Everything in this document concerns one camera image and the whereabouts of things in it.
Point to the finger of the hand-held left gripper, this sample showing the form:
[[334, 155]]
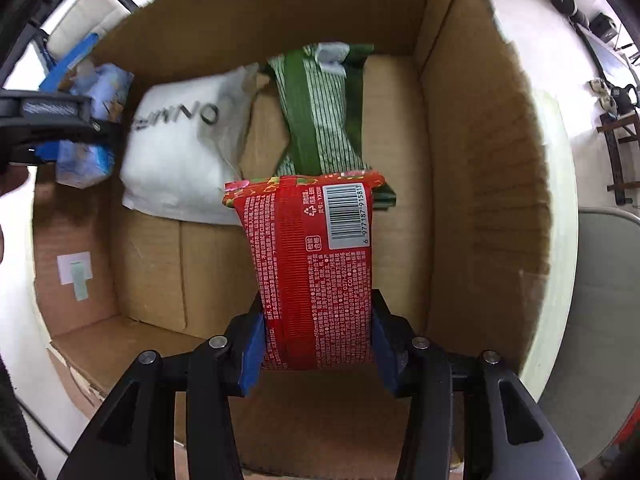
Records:
[[30, 135], [70, 62]]

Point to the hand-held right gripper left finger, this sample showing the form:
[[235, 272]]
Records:
[[252, 355]]

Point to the grey chair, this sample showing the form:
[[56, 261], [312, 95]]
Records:
[[595, 310]]

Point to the red snack packet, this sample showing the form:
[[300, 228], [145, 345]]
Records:
[[310, 270]]

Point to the cardboard box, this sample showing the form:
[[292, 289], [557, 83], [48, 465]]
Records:
[[475, 160]]

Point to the dark wooden stand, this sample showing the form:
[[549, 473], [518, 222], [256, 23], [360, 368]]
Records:
[[620, 160]]

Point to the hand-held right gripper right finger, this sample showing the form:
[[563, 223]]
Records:
[[385, 355]]

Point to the white soft pouch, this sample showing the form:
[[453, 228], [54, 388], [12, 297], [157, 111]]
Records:
[[180, 160]]

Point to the green striped packet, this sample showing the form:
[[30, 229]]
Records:
[[320, 120]]

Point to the desk with monitor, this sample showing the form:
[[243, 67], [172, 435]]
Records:
[[607, 55]]

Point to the black kettle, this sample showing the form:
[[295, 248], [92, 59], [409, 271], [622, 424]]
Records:
[[625, 100]]

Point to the light blue packet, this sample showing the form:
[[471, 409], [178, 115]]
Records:
[[114, 87]]

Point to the black framed white chair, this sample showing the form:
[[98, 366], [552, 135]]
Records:
[[85, 15]]

